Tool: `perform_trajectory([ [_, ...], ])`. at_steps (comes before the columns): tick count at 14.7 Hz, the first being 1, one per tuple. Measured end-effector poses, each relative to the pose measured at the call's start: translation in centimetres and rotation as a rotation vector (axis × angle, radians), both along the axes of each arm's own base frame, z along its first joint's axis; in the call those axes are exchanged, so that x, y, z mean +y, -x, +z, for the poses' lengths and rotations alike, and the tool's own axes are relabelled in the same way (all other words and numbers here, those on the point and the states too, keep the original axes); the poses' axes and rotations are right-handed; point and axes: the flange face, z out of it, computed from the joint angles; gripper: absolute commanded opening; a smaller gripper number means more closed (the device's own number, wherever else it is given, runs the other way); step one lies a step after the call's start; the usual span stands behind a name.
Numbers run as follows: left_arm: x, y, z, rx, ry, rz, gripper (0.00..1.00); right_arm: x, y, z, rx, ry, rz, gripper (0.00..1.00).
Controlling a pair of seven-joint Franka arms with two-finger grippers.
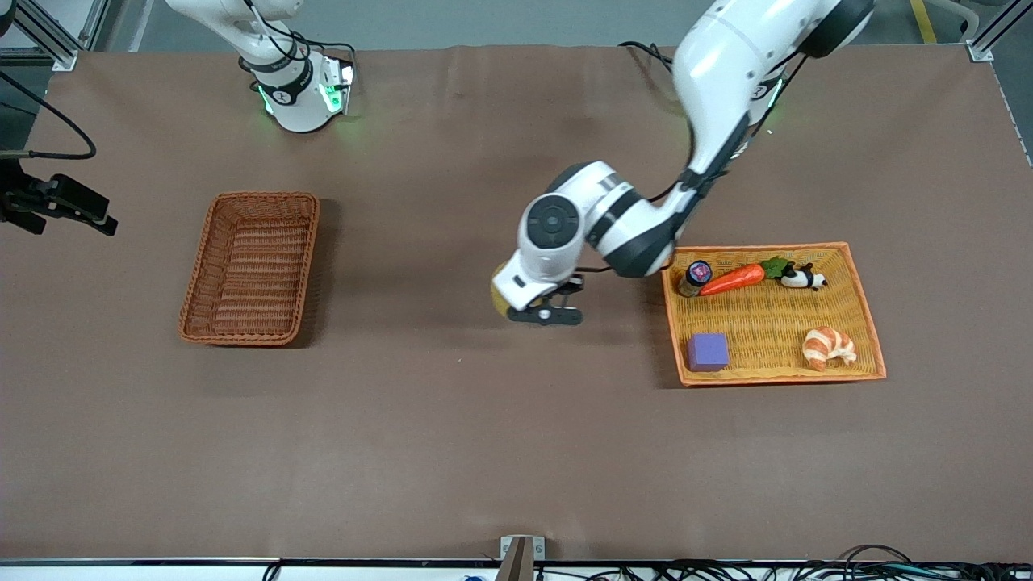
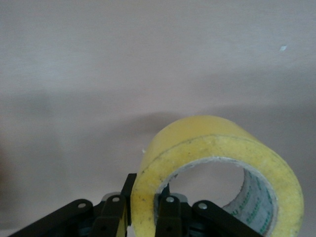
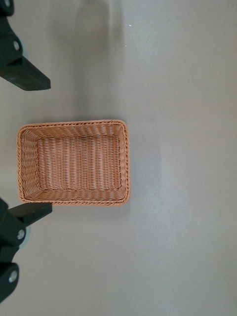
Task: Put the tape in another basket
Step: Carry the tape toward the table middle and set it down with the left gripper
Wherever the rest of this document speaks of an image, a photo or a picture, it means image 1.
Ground toy croissant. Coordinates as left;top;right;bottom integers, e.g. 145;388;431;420
801;326;858;373

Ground black base cable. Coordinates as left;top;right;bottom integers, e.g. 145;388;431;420
240;0;358;91
618;40;675;72

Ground clear tape roll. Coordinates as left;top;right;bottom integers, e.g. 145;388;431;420
491;266;521;321

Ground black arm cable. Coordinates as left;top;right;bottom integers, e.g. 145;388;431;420
0;69;97;161
644;52;812;204

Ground aluminium frame post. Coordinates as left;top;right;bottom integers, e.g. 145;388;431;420
15;0;82;72
960;0;1033;64

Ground tangled black cables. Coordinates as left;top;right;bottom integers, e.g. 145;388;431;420
533;545;1033;581

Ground metal table edge bracket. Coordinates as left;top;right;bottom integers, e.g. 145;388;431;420
499;535;546;581

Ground brown wicker basket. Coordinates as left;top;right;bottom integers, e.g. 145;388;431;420
178;191;321;348

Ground orange rimmed yellow wicker basket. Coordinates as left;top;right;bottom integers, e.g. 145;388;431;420
659;242;887;388

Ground toy panda figure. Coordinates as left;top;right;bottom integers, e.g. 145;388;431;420
780;262;828;292

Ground black left base cable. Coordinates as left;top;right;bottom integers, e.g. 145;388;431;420
618;40;675;72

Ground purple foam cube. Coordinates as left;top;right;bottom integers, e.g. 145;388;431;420
687;332;731;373

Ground small bottle with pink cap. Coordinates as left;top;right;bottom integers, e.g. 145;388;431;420
678;260;713;298

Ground orange toy carrot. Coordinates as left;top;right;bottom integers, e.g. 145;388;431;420
699;257;793;297

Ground black right base cable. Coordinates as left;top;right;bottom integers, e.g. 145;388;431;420
240;0;358;91

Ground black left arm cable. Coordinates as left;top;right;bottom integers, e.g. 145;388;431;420
644;52;812;204

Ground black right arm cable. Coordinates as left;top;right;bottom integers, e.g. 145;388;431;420
0;69;97;161

